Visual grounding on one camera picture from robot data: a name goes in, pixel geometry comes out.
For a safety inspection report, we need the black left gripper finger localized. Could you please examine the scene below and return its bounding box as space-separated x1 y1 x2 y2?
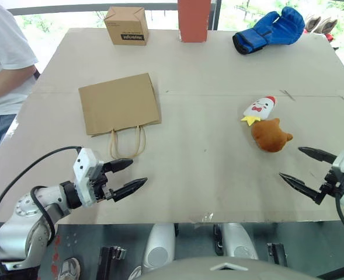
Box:
112 177 148 203
103 158 134 175

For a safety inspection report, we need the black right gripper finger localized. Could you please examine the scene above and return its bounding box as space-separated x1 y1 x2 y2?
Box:
279 172 327 205
298 146 338 165

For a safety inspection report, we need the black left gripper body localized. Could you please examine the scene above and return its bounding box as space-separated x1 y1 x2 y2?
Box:
91 162 116 202

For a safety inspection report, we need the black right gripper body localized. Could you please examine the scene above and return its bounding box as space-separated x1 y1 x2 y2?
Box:
319 170 344 205

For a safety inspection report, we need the chicken drumstick plush toy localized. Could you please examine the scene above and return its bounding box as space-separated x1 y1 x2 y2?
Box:
251 117 294 153

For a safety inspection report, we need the silver left robot leg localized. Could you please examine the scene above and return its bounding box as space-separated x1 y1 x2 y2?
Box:
142 223 177 274

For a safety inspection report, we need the silver robot leg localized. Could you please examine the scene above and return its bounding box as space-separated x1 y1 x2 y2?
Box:
218 223 259 261
142 223 177 274

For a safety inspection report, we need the white chicken plush toy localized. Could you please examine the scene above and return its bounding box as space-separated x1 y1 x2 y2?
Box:
241 95 278 127

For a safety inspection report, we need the silver right robot leg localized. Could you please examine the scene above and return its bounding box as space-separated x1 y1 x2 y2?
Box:
218 223 259 261

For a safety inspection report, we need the grey sneaker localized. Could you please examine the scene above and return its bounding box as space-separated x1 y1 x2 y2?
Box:
127 265 144 280
57 257 82 280

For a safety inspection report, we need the grey robot torso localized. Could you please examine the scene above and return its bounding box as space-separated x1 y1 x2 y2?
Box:
139 256 319 280

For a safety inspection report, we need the blue boxing glove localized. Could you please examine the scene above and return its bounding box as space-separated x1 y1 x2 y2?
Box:
232 6 306 55

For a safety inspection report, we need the small cardboard box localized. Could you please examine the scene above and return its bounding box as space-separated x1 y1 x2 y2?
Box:
103 6 150 47

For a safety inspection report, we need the tall red-brown box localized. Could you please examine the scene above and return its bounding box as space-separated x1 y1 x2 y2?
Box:
177 0 212 44

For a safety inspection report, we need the person in white T-shirt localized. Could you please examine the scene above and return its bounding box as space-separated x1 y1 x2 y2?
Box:
0 0 40 172

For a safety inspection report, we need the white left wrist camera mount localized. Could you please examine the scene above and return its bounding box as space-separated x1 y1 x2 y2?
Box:
73 148 105 208

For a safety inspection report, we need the brown paper bag with handles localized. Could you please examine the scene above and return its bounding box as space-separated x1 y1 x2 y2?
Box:
78 72 162 160

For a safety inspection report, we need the black table bracket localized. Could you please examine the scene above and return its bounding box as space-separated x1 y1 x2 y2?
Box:
266 242 288 268
99 246 126 280

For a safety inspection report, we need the grey window frame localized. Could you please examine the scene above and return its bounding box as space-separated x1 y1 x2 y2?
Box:
6 0 223 32

